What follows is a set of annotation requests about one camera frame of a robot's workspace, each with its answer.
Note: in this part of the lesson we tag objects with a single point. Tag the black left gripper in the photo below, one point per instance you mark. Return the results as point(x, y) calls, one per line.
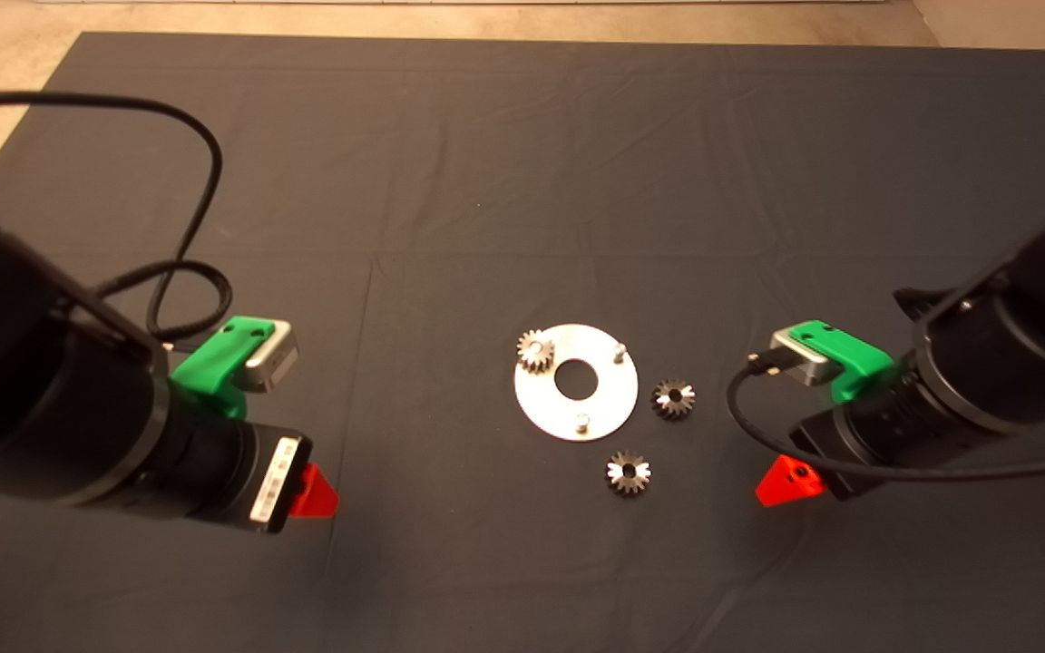
point(214, 472)

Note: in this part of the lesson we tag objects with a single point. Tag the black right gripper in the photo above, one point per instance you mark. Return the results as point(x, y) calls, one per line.
point(876, 435)

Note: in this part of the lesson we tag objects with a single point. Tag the bright steel planetary gear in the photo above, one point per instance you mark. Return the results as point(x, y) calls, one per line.
point(542, 359)

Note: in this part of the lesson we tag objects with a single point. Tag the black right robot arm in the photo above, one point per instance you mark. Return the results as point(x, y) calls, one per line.
point(1030, 317)

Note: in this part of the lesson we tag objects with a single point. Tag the dark steel planetary gear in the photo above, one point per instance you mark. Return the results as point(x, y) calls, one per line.
point(639, 481)
point(683, 407)

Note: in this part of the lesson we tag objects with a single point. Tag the round metal carrier plate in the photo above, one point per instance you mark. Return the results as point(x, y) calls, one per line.
point(604, 413)

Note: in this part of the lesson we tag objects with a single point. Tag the dark grey table cloth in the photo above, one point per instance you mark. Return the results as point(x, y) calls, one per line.
point(522, 181)

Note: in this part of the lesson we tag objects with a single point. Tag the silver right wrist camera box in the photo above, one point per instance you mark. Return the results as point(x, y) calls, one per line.
point(804, 363)

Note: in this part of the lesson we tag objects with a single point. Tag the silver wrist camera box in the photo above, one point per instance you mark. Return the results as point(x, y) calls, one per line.
point(273, 363)
point(804, 363)

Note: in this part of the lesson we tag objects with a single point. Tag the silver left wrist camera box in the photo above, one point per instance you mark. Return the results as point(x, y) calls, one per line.
point(273, 363)

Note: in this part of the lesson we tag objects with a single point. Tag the green right camera mount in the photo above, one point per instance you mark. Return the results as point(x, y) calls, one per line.
point(854, 358)

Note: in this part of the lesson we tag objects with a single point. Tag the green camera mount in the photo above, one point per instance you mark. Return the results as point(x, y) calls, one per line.
point(205, 372)
point(854, 358)

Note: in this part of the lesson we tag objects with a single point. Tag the green left camera mount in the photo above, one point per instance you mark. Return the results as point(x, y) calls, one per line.
point(205, 372)

